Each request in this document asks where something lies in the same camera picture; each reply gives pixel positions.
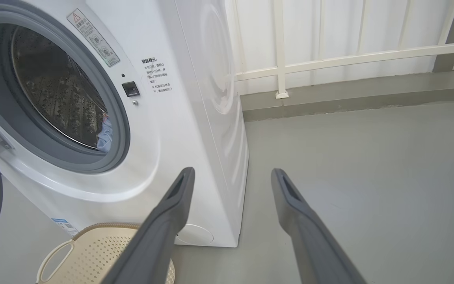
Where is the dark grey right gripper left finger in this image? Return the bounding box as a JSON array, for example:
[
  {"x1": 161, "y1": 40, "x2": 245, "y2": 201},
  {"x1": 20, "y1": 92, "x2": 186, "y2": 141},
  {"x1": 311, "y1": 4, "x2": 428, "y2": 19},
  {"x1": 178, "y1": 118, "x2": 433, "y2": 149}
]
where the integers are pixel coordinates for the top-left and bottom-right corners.
[{"x1": 101, "y1": 167, "x2": 196, "y2": 284}]

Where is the cream metal railing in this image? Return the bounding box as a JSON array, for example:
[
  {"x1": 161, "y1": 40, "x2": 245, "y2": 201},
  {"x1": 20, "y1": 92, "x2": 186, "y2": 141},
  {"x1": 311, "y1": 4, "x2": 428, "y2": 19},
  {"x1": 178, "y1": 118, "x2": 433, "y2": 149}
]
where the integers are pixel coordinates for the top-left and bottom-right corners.
[{"x1": 227, "y1": 0, "x2": 454, "y2": 99}]

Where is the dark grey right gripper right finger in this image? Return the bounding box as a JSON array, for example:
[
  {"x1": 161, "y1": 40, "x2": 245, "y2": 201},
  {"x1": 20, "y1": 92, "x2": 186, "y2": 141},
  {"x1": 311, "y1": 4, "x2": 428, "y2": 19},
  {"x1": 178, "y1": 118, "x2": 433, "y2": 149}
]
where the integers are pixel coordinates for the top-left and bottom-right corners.
[{"x1": 270, "y1": 168, "x2": 367, "y2": 284}]

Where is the blue energy label sticker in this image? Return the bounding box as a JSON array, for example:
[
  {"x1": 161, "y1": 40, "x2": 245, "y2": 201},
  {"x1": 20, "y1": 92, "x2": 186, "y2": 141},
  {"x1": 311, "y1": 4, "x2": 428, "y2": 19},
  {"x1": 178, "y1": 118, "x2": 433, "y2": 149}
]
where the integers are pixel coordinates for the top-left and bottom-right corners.
[{"x1": 51, "y1": 218, "x2": 80, "y2": 236}]

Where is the steel washer drum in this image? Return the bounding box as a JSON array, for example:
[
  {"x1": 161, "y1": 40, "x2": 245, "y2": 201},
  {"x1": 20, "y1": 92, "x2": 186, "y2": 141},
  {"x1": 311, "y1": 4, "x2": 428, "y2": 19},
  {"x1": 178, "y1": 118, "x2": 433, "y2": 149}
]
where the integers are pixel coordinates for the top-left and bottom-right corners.
[{"x1": 11, "y1": 26, "x2": 111, "y2": 150}]

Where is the grey warning sticker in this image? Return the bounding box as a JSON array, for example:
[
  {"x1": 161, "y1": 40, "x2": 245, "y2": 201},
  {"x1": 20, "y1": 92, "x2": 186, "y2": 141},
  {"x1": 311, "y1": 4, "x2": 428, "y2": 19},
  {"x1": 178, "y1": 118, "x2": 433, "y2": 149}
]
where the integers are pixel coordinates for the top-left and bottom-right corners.
[{"x1": 67, "y1": 8, "x2": 120, "y2": 67}]

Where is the round white filter cover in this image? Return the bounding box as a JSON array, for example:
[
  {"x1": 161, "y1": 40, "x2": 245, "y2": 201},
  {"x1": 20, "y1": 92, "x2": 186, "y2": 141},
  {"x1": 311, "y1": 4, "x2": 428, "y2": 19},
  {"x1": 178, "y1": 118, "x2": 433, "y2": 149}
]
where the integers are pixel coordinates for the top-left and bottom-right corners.
[{"x1": 175, "y1": 224, "x2": 214, "y2": 245}]

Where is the cream perforated laundry basket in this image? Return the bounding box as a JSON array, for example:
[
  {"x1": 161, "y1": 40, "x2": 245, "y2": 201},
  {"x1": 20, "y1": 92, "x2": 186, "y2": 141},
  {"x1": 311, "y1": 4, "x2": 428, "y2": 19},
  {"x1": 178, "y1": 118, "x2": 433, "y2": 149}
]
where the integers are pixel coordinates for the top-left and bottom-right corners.
[{"x1": 36, "y1": 223, "x2": 175, "y2": 284}]

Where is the black door latch socket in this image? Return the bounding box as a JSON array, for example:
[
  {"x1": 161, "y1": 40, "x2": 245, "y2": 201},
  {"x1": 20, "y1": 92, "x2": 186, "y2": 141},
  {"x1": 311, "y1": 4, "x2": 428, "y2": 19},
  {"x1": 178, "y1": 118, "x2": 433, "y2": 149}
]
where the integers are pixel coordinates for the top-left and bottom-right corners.
[{"x1": 122, "y1": 81, "x2": 140, "y2": 97}]

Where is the grey rubber door gasket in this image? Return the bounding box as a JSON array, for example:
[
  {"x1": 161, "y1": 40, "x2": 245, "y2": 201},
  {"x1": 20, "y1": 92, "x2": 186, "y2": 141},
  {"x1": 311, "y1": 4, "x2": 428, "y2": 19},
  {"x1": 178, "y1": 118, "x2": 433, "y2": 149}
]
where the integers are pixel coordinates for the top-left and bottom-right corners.
[{"x1": 0, "y1": 4, "x2": 131, "y2": 174}]

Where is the blue garment with orange print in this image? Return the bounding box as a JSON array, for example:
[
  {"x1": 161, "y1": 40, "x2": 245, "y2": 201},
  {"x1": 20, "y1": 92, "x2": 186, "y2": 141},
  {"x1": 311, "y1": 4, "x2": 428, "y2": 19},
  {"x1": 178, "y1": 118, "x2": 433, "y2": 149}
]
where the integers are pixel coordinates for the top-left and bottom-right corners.
[{"x1": 96, "y1": 116, "x2": 113, "y2": 153}]

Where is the white front-load washing machine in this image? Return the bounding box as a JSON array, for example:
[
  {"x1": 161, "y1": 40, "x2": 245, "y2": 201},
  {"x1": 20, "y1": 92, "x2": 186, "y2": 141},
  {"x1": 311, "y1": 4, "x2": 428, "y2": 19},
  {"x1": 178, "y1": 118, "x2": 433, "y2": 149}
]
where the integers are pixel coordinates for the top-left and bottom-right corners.
[{"x1": 0, "y1": 0, "x2": 249, "y2": 248}]

